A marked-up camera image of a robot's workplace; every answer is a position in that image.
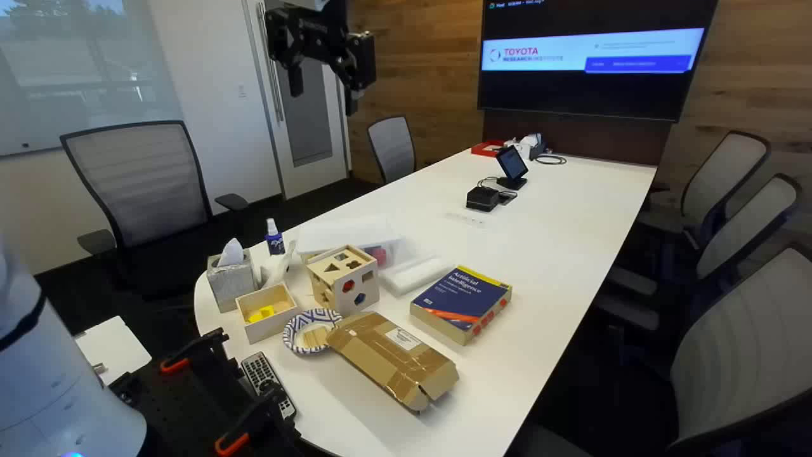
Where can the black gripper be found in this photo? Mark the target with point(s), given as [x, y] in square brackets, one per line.
[327, 41]

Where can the brown cardboard box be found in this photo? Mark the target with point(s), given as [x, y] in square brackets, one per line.
[395, 360]

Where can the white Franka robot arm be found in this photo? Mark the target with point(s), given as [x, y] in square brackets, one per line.
[41, 382]

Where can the small black box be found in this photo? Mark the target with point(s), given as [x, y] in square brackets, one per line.
[484, 200]

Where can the grey tissue box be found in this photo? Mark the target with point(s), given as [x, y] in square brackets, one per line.
[229, 276]

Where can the white door with glass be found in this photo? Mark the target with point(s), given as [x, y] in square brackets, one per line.
[305, 129]

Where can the grey mesh office chair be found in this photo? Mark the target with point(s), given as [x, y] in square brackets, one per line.
[720, 182]
[738, 233]
[391, 148]
[744, 357]

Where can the clear plastic container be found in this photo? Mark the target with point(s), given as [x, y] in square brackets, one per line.
[357, 234]

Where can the small blue spray bottle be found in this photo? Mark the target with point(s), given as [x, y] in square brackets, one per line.
[276, 236]

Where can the red flat object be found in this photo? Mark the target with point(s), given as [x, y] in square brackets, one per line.
[487, 148]

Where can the wooden shape sorter cube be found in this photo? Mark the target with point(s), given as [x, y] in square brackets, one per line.
[345, 280]

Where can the black tablet on stand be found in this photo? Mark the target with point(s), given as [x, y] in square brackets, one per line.
[511, 167]

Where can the black mesh office chair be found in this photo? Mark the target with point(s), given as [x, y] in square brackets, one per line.
[142, 182]

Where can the white foam packet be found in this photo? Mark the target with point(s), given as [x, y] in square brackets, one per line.
[413, 276]

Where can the small wooden tray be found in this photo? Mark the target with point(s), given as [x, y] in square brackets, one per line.
[267, 311]

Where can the yellow toy piece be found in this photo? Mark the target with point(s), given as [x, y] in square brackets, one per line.
[262, 314]

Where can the blue patterned paper plate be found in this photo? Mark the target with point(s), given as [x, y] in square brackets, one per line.
[309, 332]

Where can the blue and yellow book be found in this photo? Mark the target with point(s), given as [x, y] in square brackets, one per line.
[460, 302]

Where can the black clamp with orange tip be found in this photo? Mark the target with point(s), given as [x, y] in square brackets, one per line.
[249, 423]
[195, 352]

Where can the black remote keypad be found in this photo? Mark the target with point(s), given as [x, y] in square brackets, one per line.
[267, 382]

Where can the white paper sheet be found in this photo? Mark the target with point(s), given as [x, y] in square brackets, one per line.
[111, 347]

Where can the black mounting board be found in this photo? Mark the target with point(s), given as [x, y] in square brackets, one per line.
[181, 410]

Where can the wall mounted TV screen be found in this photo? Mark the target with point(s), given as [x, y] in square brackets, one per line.
[592, 52]

